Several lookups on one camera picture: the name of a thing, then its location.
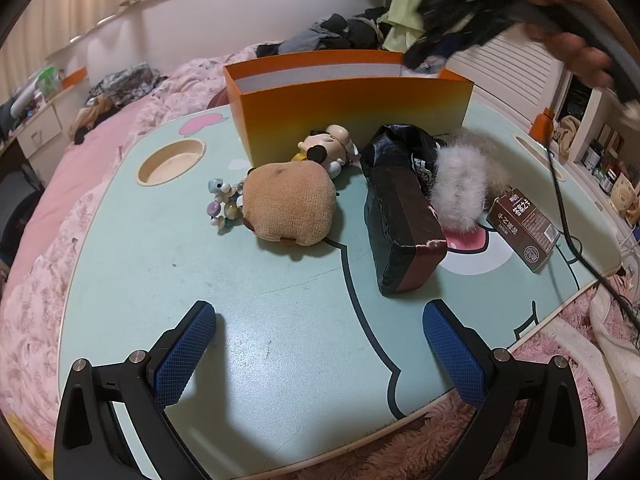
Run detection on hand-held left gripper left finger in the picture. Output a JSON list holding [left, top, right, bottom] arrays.
[[54, 300, 218, 480]]

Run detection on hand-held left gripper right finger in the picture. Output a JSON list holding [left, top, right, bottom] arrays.
[[422, 299, 590, 480]]

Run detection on dark brown rectangular box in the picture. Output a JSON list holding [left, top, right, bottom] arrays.
[[364, 166, 447, 296]]

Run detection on brown drink carton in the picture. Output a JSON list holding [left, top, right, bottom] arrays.
[[487, 186, 561, 275]]

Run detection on pastel bead bracelet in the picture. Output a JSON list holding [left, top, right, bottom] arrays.
[[207, 177, 246, 233]]

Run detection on white fur pom-pom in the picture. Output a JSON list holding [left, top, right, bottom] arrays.
[[429, 130, 513, 233]]

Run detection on brown plush toy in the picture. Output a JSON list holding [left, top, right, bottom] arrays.
[[240, 162, 337, 248]]

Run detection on black leather pouch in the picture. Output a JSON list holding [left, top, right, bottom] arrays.
[[360, 124, 446, 196]]

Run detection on cartoon mouse figure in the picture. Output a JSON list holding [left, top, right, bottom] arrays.
[[291, 124, 360, 178]]

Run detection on orange cardboard box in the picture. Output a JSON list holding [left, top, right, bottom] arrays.
[[223, 51, 475, 167]]

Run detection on person's right hand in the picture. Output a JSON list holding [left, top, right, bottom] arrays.
[[525, 0, 616, 88]]

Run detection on beige crumpled cloth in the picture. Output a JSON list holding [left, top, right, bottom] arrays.
[[556, 115, 583, 158]]

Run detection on orange bottle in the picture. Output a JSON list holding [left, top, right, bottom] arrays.
[[531, 107, 557, 143]]

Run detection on white slatted panel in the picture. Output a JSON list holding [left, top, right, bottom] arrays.
[[445, 25, 571, 126]]

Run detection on pink fluffy rug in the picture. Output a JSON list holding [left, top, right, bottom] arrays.
[[300, 285, 640, 480]]

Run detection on pink bed blanket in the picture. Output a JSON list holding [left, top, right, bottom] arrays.
[[0, 45, 261, 461]]

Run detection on light green garment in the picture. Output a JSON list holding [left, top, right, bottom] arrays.
[[377, 0, 431, 51]]

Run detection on brown and black cloth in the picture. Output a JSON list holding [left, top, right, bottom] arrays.
[[72, 97, 118, 143]]

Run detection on white nightstand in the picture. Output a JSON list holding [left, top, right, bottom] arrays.
[[17, 105, 68, 158]]

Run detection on black and white patterned cloth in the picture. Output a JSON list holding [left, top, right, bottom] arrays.
[[87, 62, 168, 106]]

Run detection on pile of dark clothes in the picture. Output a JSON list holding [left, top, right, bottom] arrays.
[[256, 7, 401, 58]]

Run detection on white wall shelf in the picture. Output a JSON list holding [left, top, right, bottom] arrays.
[[575, 87, 640, 211]]

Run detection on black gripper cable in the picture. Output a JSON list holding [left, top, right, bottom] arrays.
[[545, 140, 640, 346]]

